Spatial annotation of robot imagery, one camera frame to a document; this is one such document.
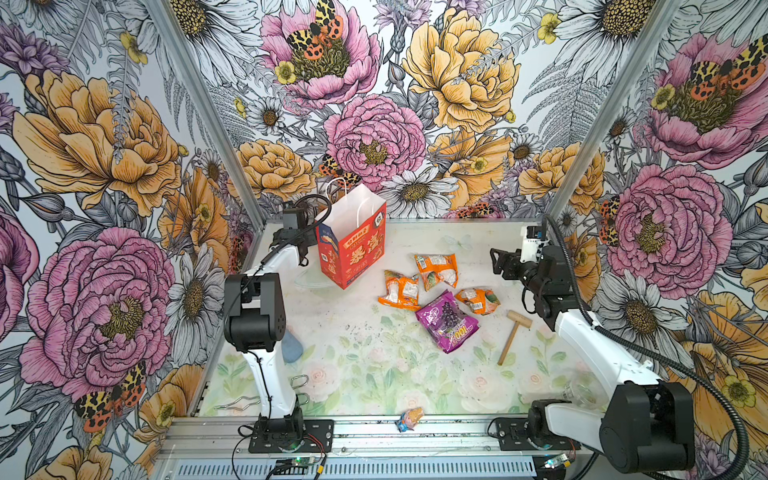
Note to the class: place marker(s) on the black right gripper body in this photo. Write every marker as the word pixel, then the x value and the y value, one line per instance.
pixel 516 270

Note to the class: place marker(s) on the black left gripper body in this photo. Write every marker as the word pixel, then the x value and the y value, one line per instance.
pixel 312 236

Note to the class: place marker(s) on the red paper gift bag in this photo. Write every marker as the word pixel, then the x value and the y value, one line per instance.
pixel 352 238

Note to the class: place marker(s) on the orange snack bag top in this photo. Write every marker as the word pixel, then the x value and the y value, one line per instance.
pixel 434 269

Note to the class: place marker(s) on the orange snack bag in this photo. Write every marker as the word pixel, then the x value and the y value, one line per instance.
pixel 434 269
pixel 480 301
pixel 402 291

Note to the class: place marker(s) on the purple grape snack bag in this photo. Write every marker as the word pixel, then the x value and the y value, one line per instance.
pixel 447 324

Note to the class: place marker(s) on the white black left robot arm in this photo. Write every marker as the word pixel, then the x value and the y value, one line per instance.
pixel 255 325

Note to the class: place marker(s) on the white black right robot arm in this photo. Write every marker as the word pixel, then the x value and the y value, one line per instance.
pixel 648 424

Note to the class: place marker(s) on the orange snack bag right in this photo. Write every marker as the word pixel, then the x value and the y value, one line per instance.
pixel 480 301

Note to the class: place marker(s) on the orange snack bag left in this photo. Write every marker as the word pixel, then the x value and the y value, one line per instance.
pixel 402 291

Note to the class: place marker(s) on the wooden mallet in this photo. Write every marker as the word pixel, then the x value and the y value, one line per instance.
pixel 519 322

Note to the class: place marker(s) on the blue grey oval sponge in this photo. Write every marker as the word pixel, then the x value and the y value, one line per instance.
pixel 292 348

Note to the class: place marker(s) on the clear glass cup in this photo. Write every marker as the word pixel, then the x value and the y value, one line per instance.
pixel 585 391

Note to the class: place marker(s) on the metal paper clip upper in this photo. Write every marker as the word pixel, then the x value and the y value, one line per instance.
pixel 299 381

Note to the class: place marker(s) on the metal paper clip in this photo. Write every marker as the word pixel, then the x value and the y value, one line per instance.
pixel 244 403
pixel 299 381

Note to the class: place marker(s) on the metal paper clip lower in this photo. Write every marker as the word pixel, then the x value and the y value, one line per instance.
pixel 244 403

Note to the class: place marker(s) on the small wrapped candy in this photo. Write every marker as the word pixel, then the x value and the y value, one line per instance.
pixel 409 419

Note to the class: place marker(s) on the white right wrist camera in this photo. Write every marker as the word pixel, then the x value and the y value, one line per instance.
pixel 532 241

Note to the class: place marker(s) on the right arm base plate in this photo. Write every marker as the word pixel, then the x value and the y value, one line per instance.
pixel 515 434

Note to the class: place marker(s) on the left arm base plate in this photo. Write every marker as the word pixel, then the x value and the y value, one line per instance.
pixel 288 436

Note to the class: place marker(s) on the aluminium front rail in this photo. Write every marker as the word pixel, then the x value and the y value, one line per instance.
pixel 360 437

